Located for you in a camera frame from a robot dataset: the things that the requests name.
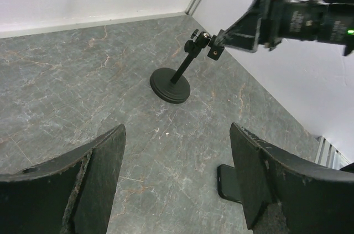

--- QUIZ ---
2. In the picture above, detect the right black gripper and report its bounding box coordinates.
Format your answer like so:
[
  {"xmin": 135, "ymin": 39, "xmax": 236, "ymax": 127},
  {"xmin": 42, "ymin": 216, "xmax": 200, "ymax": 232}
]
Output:
[{"xmin": 215, "ymin": 0, "xmax": 290, "ymax": 53}]

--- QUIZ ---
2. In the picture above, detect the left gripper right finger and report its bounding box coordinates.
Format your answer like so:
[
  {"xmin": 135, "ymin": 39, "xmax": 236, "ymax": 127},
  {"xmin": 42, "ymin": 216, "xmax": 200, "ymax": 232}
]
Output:
[{"xmin": 230, "ymin": 123, "xmax": 353, "ymax": 233}]

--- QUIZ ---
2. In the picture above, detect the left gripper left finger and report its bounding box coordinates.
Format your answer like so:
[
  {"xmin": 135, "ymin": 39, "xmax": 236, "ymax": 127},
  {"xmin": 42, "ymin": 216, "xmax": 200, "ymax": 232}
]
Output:
[{"xmin": 1, "ymin": 124, "xmax": 126, "ymax": 233}]

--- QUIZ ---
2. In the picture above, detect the black smartphone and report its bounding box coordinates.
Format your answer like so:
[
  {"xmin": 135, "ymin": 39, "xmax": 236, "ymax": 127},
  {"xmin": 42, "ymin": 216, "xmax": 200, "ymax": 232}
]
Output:
[{"xmin": 217, "ymin": 164, "xmax": 242, "ymax": 204}]

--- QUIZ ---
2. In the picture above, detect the black round-base phone holder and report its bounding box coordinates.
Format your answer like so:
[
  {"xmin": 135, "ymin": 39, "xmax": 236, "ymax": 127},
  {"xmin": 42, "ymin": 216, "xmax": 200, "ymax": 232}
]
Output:
[{"xmin": 149, "ymin": 29, "xmax": 225, "ymax": 104}]

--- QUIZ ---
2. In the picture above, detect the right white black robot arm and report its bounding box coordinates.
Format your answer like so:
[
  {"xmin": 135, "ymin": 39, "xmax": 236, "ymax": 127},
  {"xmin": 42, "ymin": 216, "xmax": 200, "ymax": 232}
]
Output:
[{"xmin": 214, "ymin": 0, "xmax": 353, "ymax": 56}]

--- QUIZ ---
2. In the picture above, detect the front aluminium rail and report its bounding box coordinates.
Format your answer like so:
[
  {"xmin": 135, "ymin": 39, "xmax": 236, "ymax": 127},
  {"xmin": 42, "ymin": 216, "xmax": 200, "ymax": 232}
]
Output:
[{"xmin": 315, "ymin": 136, "xmax": 351, "ymax": 170}]

